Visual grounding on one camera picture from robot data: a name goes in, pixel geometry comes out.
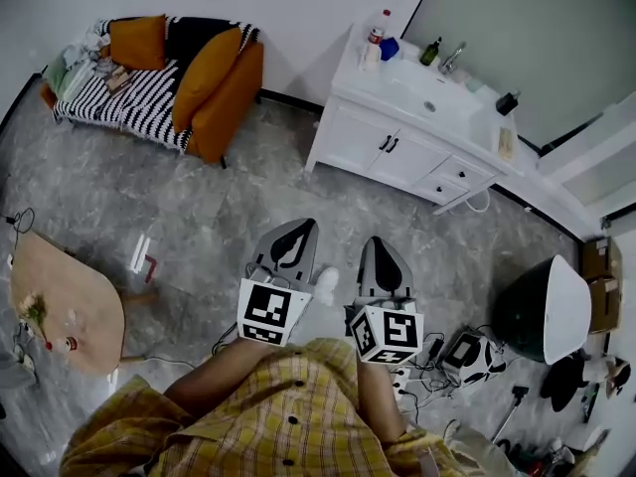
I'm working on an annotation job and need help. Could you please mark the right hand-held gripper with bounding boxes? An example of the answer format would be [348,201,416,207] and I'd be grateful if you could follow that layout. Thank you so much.
[344,236,425,366]

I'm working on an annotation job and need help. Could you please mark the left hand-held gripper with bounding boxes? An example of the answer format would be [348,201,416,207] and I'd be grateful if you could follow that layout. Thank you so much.
[237,218,320,348]

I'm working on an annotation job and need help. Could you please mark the small white cup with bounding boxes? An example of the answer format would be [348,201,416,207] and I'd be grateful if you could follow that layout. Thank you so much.
[361,42,383,73]

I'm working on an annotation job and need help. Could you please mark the person's left forearm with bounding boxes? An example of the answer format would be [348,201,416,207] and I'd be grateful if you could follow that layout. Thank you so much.
[162,335,279,419]

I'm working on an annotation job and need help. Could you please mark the person's right forearm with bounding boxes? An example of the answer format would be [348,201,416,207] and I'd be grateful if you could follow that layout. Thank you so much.
[355,360,408,444]

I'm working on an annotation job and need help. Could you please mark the white shoe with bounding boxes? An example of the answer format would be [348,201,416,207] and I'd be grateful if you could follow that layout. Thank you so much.
[312,266,341,308]

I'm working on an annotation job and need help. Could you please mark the white power strip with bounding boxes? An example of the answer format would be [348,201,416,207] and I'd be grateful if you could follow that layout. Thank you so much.
[391,365,412,400]

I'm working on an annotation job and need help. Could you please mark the spare hand-held gripper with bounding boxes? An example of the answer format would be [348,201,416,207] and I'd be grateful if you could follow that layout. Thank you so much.
[441,330,508,390]

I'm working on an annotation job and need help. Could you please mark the white sink vanity cabinet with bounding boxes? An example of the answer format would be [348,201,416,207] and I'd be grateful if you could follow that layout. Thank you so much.
[303,22,528,217]

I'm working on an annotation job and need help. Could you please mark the white and dark green chair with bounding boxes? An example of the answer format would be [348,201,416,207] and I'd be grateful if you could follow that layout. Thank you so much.
[491,253,592,366]

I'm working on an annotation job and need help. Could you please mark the yellow plaid shirt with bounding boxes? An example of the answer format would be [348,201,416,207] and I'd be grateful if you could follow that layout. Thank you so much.
[59,338,518,477]

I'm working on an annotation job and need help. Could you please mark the orange sofa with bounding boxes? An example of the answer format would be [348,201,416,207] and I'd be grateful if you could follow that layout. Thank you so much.
[39,15,265,171]

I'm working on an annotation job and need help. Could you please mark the large orange cushion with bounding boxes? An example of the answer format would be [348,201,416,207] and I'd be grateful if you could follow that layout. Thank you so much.
[171,26,244,133]

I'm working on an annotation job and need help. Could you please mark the small black box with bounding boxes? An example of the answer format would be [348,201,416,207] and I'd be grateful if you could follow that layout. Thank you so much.
[495,89,522,117]

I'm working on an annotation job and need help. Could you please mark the black white striped blanket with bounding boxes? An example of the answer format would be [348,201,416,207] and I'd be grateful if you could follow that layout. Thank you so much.
[52,16,262,154]

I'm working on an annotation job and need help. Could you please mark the cardboard box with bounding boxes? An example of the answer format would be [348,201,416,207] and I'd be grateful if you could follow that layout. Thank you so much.
[587,276,624,336]
[580,236,624,281]

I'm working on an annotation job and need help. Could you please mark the light wooden table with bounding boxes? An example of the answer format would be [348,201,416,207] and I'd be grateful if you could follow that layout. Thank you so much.
[9,230,128,377]

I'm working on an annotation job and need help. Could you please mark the chrome faucet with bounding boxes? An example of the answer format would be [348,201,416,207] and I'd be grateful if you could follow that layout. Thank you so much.
[438,41,468,77]

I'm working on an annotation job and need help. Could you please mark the dark green pump bottle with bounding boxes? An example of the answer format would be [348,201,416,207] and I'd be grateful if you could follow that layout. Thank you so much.
[419,36,443,68]

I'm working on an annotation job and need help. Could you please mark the brown book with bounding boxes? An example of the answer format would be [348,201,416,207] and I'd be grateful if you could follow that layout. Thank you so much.
[103,65,133,96]

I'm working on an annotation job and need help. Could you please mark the white bottle with red cap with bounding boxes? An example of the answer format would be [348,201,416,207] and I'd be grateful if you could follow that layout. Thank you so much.
[367,8,395,49]

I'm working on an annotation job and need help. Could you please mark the dried flower stem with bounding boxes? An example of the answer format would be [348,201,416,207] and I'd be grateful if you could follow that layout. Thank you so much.
[18,290,54,352]

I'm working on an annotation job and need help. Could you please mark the small orange cushion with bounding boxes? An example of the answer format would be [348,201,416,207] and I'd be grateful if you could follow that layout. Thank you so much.
[107,14,168,73]

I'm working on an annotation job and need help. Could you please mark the pile of pale clothes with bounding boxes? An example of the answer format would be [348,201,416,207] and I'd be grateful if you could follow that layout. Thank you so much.
[42,20,113,103]

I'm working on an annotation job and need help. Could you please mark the white handled black brush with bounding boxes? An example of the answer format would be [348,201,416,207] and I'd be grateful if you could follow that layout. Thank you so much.
[491,385,531,444]

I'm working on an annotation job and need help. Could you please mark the black cable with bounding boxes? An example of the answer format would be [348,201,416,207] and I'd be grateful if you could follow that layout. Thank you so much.
[2,207,36,236]

